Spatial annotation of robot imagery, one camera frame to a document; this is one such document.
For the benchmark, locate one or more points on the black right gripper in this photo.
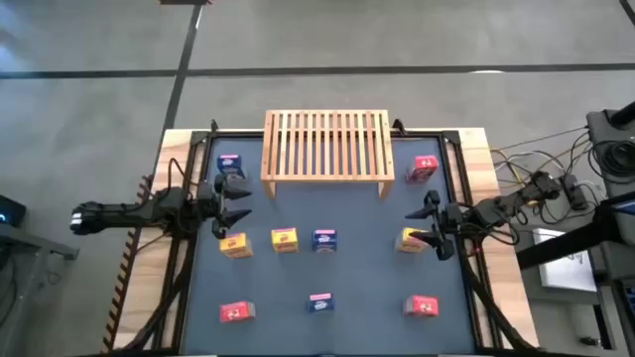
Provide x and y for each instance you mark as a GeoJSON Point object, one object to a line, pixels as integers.
{"type": "Point", "coordinates": [449, 220]}

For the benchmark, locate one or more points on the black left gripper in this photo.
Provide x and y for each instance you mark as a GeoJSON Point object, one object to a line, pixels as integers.
{"type": "Point", "coordinates": [218, 203]}

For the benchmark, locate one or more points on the yellow Corn Pops cereal box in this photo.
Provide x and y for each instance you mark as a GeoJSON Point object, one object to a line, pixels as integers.
{"type": "Point", "coordinates": [404, 243]}
{"type": "Point", "coordinates": [285, 240]}
{"type": "Point", "coordinates": [236, 245]}

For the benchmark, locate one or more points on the blue Frosted Flakes cereal box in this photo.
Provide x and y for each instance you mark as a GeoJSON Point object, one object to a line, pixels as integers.
{"type": "Point", "coordinates": [230, 164]}
{"type": "Point", "coordinates": [325, 241]}
{"type": "Point", "coordinates": [321, 302]}

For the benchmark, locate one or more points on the red Froot Loops cereal box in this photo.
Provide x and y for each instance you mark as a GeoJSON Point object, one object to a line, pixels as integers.
{"type": "Point", "coordinates": [237, 312]}
{"type": "Point", "coordinates": [422, 167]}
{"type": "Point", "coordinates": [420, 306]}

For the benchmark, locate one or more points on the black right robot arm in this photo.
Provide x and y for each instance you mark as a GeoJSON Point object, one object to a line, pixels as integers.
{"type": "Point", "coordinates": [496, 208]}

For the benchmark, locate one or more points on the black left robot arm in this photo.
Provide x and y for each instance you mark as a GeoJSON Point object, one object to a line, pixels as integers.
{"type": "Point", "coordinates": [149, 210]}

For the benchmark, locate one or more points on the wooden slatted shelf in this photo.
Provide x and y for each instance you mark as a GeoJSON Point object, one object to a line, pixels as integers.
{"type": "Point", "coordinates": [327, 177]}

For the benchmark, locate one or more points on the black stand beam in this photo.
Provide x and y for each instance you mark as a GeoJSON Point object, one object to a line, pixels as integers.
{"type": "Point", "coordinates": [565, 243]}

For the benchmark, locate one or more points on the striped hazard edge strip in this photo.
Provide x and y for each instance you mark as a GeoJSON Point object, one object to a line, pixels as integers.
{"type": "Point", "coordinates": [121, 292]}

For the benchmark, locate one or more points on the white board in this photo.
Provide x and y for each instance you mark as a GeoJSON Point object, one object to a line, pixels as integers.
{"type": "Point", "coordinates": [565, 273]}

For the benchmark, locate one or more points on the black power strip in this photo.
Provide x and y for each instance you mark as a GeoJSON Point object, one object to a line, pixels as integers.
{"type": "Point", "coordinates": [576, 193]}

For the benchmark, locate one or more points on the small black floor object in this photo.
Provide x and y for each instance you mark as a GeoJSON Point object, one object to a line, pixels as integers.
{"type": "Point", "coordinates": [590, 341]}

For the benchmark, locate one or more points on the grey equipment cart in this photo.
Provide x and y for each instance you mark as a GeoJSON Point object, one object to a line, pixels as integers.
{"type": "Point", "coordinates": [602, 129]}

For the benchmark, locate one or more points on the grey metal stand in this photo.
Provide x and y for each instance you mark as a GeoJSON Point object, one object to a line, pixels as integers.
{"type": "Point", "coordinates": [30, 240]}

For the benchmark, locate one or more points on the black device with blue light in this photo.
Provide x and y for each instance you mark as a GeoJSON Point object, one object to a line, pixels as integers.
{"type": "Point", "coordinates": [10, 210]}

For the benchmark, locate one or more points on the black aluminium table frame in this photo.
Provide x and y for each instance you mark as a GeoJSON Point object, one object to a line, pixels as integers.
{"type": "Point", "coordinates": [451, 136]}

